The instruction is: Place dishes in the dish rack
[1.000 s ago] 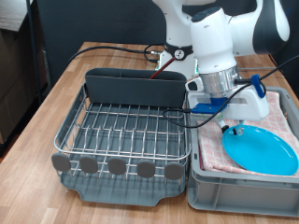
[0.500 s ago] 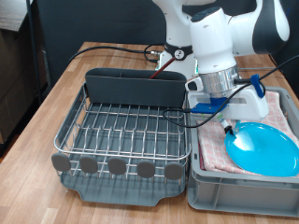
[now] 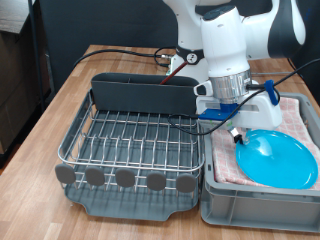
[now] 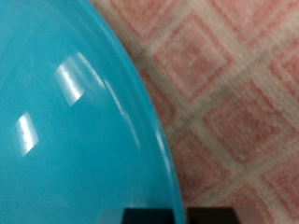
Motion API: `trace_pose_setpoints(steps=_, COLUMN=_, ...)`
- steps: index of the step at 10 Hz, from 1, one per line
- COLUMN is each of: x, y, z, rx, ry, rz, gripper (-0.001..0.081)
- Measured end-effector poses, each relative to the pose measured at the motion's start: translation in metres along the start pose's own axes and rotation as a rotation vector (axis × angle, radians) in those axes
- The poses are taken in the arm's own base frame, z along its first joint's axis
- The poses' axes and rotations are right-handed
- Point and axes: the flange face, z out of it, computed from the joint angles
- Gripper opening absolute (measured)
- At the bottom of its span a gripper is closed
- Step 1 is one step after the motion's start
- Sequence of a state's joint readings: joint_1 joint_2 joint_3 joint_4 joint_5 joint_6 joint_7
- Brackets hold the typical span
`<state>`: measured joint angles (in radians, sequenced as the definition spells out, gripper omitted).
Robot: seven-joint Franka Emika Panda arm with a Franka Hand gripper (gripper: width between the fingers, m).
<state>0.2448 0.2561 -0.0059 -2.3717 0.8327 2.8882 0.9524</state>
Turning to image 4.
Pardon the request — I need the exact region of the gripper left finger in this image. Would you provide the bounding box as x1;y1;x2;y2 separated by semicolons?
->
102;207;176;224

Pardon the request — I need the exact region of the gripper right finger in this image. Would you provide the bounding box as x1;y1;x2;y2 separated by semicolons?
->
186;206;260;224

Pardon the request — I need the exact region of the blue plastic plate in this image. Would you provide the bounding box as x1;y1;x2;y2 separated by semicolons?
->
0;0;187;224

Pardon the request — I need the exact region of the pink checked cloth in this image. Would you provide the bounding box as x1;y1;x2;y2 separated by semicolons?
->
90;0;299;224

